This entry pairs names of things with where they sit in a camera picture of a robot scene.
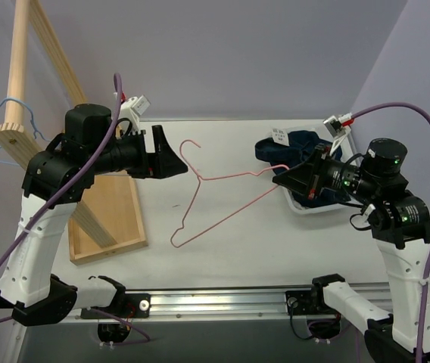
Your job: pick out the dark navy garment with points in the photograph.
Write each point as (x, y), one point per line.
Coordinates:
(301, 146)

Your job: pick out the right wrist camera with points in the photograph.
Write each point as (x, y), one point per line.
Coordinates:
(339, 127)

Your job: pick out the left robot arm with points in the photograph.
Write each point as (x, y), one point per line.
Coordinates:
(53, 186)

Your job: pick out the aluminium mounting rail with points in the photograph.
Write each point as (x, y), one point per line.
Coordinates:
(191, 305)

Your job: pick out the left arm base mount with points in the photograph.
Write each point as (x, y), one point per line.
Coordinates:
(115, 324)

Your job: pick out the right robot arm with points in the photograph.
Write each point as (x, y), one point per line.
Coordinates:
(400, 224)

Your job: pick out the clear plastic basket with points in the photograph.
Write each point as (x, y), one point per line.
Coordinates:
(347, 150)

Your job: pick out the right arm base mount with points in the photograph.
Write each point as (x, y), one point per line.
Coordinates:
(324, 325)

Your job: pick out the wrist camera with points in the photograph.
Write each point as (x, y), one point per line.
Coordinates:
(339, 127)
(131, 111)

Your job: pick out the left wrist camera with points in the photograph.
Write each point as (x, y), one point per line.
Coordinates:
(131, 111)

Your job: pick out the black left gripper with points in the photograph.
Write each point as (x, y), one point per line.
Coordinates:
(148, 152)

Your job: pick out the wooden clothes rack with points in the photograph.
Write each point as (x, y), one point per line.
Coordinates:
(108, 220)

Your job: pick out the pink wire hanger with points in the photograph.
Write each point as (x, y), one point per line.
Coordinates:
(218, 198)

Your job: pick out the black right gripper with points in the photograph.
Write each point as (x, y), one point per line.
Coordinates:
(318, 174)

